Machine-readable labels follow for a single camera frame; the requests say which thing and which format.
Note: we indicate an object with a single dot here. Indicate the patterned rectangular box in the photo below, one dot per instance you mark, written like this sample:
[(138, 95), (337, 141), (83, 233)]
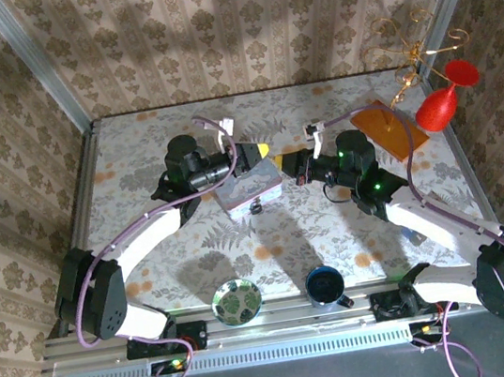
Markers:
[(247, 189)]

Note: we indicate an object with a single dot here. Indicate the black base plate right arm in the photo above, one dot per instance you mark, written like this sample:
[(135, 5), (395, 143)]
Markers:
[(386, 308)]

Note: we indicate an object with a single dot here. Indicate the black base plate left arm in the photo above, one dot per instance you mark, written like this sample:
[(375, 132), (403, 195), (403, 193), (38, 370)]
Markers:
[(193, 335)]

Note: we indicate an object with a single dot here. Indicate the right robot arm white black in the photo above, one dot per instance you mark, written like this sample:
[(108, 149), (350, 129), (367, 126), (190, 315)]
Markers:
[(427, 219)]

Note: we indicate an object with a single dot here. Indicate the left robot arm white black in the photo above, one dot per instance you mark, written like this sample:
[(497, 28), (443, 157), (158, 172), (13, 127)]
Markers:
[(145, 235)]

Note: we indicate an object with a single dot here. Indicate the orange wooden base board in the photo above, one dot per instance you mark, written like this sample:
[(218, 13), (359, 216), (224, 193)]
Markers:
[(381, 129)]

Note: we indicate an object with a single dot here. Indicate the red wine glass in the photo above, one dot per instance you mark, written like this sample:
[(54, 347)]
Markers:
[(435, 111)]

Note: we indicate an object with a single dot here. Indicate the small blue card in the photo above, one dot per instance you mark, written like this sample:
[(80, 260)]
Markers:
[(413, 236)]

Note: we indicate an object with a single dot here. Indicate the blue mug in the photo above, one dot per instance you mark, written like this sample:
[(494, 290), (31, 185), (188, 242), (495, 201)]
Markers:
[(323, 284)]

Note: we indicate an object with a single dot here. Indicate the green leaf pattern bowl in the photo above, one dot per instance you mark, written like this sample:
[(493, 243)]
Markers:
[(236, 302)]

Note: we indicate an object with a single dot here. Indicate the aluminium table rail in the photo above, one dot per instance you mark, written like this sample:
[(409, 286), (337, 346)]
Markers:
[(288, 306)]

